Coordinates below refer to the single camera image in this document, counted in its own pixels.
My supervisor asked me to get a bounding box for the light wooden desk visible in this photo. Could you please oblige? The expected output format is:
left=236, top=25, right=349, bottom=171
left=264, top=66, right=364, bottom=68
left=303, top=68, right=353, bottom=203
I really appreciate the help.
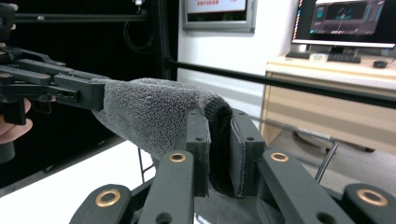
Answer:
left=260, top=53, right=396, bottom=156

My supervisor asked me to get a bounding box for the black wire rack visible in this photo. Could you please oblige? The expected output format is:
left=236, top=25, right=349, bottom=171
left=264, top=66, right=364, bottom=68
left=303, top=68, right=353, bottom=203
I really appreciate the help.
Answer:
left=137, top=114, right=340, bottom=185

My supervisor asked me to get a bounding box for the coiled black cable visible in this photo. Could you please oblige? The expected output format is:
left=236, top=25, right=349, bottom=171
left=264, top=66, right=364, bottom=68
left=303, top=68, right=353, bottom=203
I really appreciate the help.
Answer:
left=122, top=20, right=156, bottom=55

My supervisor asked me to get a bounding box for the black computer mouse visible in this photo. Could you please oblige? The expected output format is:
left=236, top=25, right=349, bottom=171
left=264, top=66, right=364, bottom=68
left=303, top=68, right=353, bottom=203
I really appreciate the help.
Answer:
left=372, top=59, right=389, bottom=70

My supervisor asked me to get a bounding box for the black curtain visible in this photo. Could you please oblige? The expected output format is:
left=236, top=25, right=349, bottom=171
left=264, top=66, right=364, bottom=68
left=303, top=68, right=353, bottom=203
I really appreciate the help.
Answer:
left=0, top=0, right=161, bottom=189

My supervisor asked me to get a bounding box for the white chair base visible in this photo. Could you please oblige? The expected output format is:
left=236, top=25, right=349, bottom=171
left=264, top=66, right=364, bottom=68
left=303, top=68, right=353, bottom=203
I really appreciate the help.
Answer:
left=292, top=125, right=376, bottom=154

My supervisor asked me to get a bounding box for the black keyboard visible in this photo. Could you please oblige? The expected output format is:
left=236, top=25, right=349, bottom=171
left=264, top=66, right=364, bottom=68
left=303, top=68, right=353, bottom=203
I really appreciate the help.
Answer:
left=326, top=52, right=362, bottom=64

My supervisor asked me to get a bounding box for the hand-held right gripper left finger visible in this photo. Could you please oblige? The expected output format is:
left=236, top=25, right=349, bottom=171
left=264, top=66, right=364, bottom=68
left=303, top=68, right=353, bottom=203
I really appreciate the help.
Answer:
left=185, top=107, right=212, bottom=199

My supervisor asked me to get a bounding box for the grey framed board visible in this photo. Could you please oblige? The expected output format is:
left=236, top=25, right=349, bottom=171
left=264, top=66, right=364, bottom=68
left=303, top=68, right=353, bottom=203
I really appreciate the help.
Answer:
left=181, top=0, right=259, bottom=35

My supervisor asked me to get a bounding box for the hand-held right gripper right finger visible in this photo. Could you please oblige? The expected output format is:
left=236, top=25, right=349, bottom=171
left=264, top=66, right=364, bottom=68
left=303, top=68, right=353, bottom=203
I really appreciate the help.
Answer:
left=229, top=108, right=266, bottom=199

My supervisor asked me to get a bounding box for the white table board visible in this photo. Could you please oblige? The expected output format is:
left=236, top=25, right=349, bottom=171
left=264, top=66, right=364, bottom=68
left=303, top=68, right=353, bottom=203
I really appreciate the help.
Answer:
left=0, top=139, right=157, bottom=224

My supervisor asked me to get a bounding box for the computer monitor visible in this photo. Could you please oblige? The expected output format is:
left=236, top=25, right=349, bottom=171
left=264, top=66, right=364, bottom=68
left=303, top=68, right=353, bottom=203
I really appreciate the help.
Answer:
left=291, top=0, right=396, bottom=56

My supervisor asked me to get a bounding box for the white partition panel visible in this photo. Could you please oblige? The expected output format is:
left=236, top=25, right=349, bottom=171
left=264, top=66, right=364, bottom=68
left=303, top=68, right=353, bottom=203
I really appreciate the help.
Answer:
left=177, top=0, right=297, bottom=126

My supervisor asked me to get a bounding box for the dark grey towel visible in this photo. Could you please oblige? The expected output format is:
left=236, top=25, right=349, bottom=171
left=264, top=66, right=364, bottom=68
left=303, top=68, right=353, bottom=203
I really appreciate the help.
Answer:
left=91, top=77, right=266, bottom=224

